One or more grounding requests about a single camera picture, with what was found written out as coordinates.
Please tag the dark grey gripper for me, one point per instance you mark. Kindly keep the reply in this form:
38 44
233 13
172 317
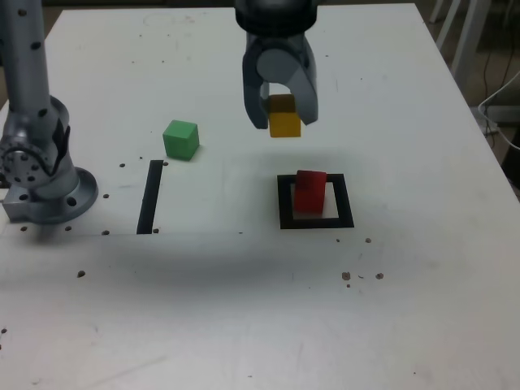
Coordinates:
280 41

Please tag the yellow cube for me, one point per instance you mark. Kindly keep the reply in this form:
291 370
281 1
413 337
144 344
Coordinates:
284 126

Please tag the red cube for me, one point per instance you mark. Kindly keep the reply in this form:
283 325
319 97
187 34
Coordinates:
309 195

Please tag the green cube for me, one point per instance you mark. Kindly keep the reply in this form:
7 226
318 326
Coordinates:
180 140

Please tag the black tape square outline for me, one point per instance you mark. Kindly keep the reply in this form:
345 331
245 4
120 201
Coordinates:
285 203

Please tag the black tape strip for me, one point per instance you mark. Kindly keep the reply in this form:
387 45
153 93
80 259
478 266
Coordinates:
149 195

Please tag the white furniture leg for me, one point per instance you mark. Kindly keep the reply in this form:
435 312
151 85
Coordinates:
449 24
465 40
435 12

